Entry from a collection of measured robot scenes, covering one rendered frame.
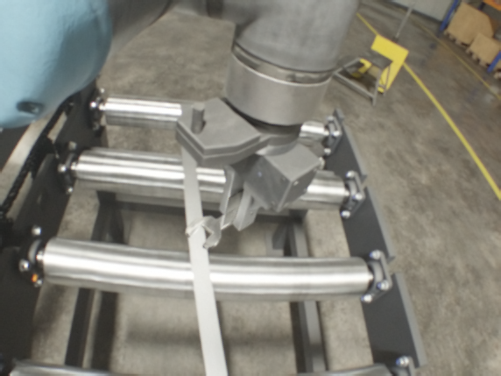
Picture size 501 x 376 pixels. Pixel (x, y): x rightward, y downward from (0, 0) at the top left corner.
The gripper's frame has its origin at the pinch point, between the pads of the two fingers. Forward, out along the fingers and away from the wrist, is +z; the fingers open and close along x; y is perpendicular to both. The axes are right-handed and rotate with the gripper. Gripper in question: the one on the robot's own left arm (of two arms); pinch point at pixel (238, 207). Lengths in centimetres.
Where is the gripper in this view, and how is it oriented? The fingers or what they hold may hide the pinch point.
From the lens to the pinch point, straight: 41.4
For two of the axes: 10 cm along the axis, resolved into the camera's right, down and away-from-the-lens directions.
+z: -2.1, 6.5, 7.3
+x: -6.6, -6.4, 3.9
